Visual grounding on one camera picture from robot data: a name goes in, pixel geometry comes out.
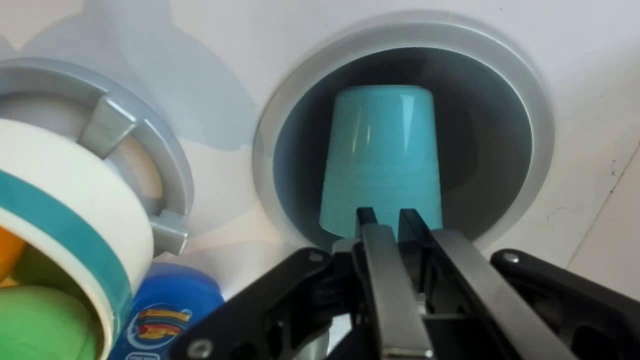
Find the grey round toy sink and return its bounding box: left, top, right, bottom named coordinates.
left=249, top=21, right=555, bottom=251

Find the white toy kitchen unit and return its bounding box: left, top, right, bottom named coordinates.
left=0, top=0, right=640, bottom=360

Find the green toy food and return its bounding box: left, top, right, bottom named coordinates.
left=0, top=245, right=101, bottom=360

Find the teal plastic cup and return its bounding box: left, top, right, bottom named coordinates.
left=318, top=81, right=445, bottom=239

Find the white pot with teal stripe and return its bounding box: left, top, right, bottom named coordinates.
left=0, top=117, right=156, bottom=341

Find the yellow orange toy food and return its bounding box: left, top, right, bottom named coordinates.
left=0, top=226, right=27, bottom=281

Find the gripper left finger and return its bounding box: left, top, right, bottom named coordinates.
left=356, top=206, right=435, bottom=360

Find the grey toy burner grate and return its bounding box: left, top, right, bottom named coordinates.
left=0, top=55, right=196, bottom=257

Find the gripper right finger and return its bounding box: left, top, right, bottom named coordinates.
left=396, top=208, right=577, bottom=360

